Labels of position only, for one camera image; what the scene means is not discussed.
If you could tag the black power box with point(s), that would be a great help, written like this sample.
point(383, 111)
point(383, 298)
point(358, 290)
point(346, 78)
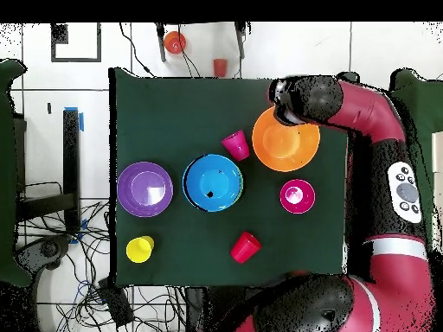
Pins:
point(116, 304)

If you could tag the black metal table frame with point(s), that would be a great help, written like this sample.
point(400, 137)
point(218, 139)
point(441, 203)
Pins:
point(71, 155)

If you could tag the green cloth covered table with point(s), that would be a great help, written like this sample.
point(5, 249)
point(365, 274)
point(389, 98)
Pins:
point(7, 173)
point(422, 103)

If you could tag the yellow cup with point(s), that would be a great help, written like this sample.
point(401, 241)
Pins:
point(138, 250)

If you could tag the orange-red cup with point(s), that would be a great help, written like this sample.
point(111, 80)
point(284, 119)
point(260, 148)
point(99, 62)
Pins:
point(220, 67)

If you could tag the blue tape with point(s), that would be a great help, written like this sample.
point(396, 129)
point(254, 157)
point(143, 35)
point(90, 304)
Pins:
point(81, 121)

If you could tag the white boxes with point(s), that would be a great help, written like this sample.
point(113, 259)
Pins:
point(439, 155)

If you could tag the light blue bowl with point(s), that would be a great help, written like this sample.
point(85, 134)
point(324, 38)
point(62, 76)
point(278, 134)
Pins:
point(213, 180)

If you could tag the small crimson bowl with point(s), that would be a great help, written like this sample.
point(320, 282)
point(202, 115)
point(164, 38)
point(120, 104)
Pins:
point(304, 202)

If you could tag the tall red cup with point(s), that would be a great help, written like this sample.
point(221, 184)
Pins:
point(245, 248)

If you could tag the purple bowl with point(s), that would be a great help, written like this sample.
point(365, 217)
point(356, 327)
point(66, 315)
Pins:
point(144, 189)

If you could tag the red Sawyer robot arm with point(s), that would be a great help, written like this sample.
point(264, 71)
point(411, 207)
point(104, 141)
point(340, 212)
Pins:
point(380, 114)

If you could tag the green bowl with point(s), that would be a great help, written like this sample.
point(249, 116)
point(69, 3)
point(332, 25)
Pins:
point(242, 185)

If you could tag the short crimson cup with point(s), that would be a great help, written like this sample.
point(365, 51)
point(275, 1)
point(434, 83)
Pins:
point(237, 147)

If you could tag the black square frame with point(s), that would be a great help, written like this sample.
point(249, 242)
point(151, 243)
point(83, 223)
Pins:
point(59, 34)

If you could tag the small orange bowl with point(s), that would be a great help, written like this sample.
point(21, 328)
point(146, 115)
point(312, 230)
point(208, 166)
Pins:
point(174, 42)

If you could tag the large orange bowl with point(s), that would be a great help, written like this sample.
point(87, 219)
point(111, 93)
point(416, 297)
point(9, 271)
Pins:
point(285, 148)

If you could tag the dark green tablecloth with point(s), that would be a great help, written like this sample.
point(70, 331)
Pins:
point(190, 110)

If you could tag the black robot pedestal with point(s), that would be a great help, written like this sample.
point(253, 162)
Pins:
point(214, 304)

